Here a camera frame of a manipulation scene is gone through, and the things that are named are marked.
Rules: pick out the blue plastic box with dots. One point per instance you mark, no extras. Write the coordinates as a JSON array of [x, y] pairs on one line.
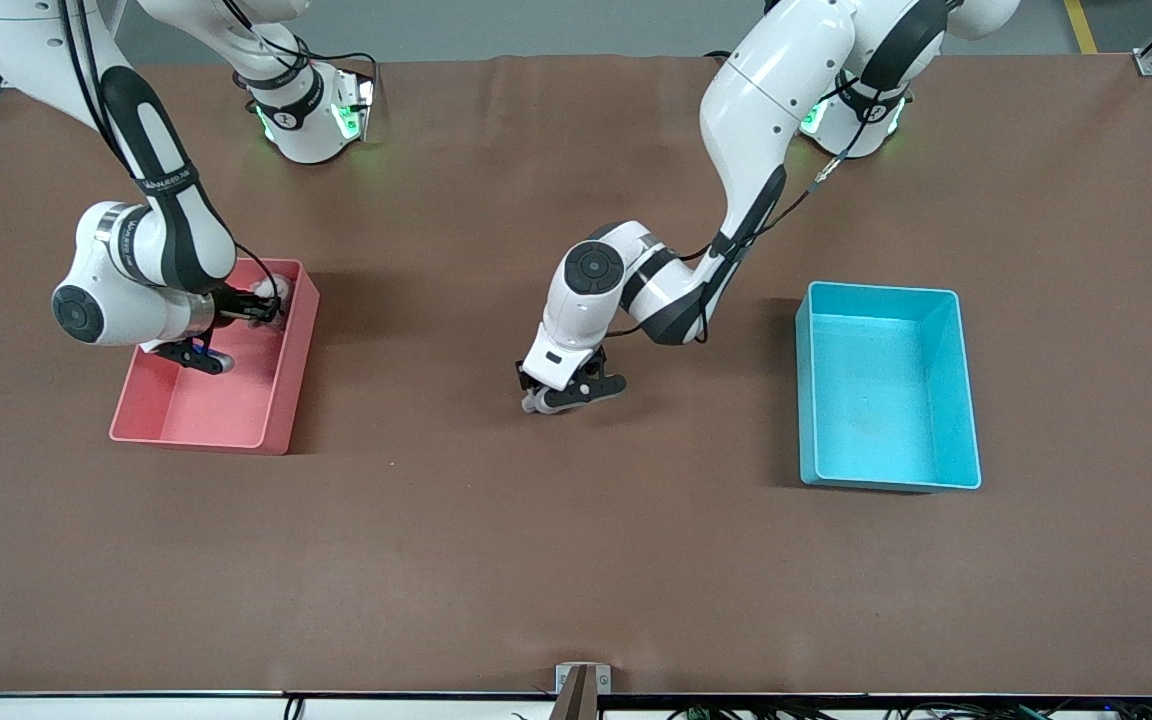
[[886, 430]]

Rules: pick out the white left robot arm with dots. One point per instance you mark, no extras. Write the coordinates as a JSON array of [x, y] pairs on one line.
[[766, 90]]

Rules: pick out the white table edge rail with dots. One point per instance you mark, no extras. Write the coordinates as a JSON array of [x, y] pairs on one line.
[[136, 708]]

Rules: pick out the metal table edge bracket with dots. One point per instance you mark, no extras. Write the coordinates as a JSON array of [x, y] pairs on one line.
[[601, 680]]

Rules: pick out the pink plastic box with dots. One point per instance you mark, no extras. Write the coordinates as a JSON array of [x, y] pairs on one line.
[[216, 400]]

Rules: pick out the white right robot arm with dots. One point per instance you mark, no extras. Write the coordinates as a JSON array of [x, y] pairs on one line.
[[116, 310]]

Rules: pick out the brown table cover sheet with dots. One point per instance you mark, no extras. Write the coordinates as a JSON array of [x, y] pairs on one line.
[[576, 550]]

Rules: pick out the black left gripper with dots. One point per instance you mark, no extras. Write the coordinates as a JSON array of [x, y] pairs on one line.
[[531, 382]]

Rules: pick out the dark grey plush toy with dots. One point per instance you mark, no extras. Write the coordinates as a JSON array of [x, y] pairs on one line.
[[532, 404]]

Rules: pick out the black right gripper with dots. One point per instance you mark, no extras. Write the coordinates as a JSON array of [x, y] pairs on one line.
[[234, 305]]

